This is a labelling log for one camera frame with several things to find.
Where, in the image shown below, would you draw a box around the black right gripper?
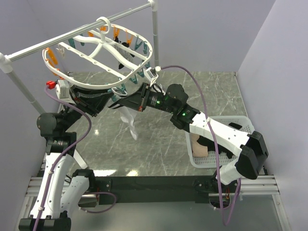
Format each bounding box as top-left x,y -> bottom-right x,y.
118,83 -> 177,114

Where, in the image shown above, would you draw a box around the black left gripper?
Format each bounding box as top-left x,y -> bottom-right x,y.
60,84 -> 114,132

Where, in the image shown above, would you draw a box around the white sock black cuff stripes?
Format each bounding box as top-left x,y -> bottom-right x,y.
119,107 -> 136,123

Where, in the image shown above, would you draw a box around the teal clothespin being pinched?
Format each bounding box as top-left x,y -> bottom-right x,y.
111,84 -> 128,96

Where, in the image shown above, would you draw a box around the white round clip hanger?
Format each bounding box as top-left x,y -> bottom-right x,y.
42,16 -> 154,87

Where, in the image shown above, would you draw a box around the black and white striped sock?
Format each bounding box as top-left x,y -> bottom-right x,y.
115,43 -> 134,70

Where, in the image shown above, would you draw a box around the orange clothespin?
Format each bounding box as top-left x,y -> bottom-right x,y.
46,48 -> 58,66
113,26 -> 120,39
126,30 -> 133,46

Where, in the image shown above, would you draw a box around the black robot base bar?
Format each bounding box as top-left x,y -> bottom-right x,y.
86,176 -> 218,205

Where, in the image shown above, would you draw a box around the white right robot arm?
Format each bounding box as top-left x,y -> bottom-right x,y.
110,83 -> 269,192

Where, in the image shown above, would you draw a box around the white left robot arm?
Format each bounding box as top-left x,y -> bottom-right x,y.
18,86 -> 114,231

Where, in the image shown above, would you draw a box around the teal clothespin front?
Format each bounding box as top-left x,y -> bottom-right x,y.
129,75 -> 138,84

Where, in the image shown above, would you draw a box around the teal clothespin left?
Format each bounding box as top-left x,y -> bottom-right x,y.
134,37 -> 148,54

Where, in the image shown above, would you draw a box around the clear clothespin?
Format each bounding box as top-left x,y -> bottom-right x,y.
56,47 -> 65,58

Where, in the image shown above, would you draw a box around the beige cloth in basket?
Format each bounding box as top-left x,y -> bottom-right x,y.
191,133 -> 208,157

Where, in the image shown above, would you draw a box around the white metal drying rack stand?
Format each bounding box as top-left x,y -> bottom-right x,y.
0,0 -> 161,169

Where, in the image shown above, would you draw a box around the white plastic laundry basket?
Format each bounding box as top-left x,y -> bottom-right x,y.
185,115 -> 255,168

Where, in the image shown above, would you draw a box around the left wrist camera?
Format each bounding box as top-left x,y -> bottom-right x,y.
44,80 -> 74,104

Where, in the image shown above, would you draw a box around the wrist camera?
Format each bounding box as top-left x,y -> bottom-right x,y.
144,66 -> 161,87
44,80 -> 74,104

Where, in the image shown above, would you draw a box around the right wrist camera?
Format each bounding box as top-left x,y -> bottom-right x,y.
144,66 -> 161,87

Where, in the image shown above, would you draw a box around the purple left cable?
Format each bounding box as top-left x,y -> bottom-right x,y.
31,86 -> 118,231

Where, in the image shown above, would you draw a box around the purple cable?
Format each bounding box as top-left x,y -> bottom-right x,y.
158,64 -> 243,227
31,86 -> 118,231

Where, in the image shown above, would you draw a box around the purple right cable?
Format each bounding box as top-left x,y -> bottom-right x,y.
158,64 -> 243,227

